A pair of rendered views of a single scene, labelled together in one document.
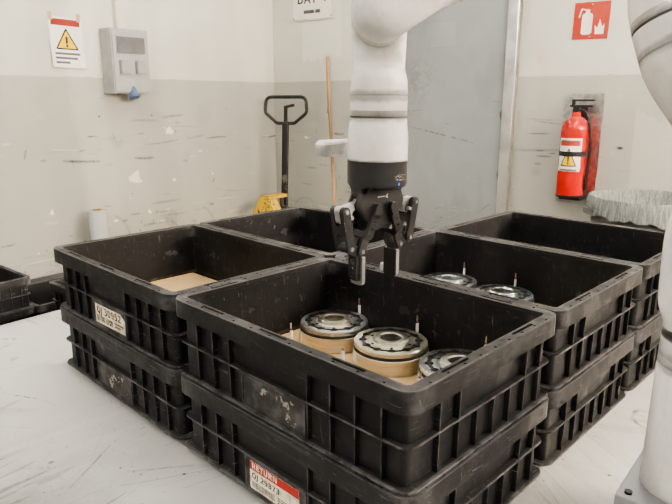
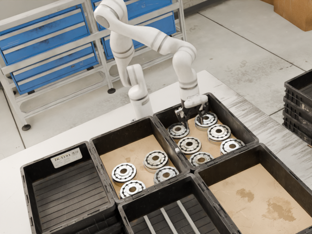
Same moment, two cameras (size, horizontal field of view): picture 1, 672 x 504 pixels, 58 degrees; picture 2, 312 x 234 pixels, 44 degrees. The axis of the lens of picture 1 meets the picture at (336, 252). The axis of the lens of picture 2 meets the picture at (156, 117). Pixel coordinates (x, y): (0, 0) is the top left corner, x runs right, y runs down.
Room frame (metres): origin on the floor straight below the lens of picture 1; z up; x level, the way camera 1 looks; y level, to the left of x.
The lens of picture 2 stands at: (1.86, 0.42, 1.98)
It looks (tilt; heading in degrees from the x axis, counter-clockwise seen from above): 38 degrees down; 210
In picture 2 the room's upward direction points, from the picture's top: 12 degrees counter-clockwise
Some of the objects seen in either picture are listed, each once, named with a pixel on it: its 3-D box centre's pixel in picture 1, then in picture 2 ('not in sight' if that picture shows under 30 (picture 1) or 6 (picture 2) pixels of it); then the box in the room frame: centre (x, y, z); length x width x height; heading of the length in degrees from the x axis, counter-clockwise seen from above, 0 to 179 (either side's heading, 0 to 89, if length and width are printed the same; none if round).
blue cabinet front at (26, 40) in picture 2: not in sight; (49, 50); (-0.26, -1.66, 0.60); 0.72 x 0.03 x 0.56; 141
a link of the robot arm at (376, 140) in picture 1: (367, 133); (191, 91); (0.78, -0.04, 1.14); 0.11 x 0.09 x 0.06; 42
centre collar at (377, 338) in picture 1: (390, 338); (189, 144); (0.78, -0.08, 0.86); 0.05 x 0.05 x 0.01
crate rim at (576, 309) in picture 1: (482, 268); (136, 156); (0.95, -0.24, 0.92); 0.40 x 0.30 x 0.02; 46
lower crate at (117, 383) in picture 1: (191, 343); not in sight; (1.02, 0.26, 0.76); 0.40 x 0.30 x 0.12; 46
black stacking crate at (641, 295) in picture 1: (562, 263); (68, 194); (1.17, -0.45, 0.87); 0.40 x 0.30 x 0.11; 46
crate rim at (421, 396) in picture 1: (357, 313); (202, 128); (0.74, -0.03, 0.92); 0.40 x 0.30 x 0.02; 46
